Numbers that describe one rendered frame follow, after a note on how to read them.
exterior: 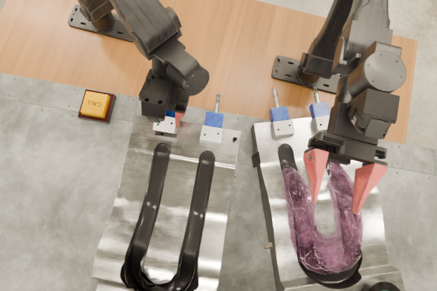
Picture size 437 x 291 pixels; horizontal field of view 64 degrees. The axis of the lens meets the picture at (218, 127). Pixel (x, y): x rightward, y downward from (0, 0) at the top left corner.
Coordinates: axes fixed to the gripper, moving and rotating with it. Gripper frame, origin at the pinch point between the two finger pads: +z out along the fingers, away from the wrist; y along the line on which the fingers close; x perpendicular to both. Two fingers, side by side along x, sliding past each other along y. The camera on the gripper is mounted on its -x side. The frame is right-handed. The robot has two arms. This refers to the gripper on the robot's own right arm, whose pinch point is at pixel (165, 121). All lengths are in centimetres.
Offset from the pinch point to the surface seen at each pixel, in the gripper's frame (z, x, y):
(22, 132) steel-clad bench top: 14.1, 1.5, -38.6
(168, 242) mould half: 14.9, -21.3, 5.9
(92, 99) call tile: 5.3, 9.2, -21.6
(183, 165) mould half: 8.6, -5.0, 5.4
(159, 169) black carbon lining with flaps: 9.9, -6.1, 0.1
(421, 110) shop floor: 53, 95, 114
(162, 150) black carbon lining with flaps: 7.1, -2.5, 0.0
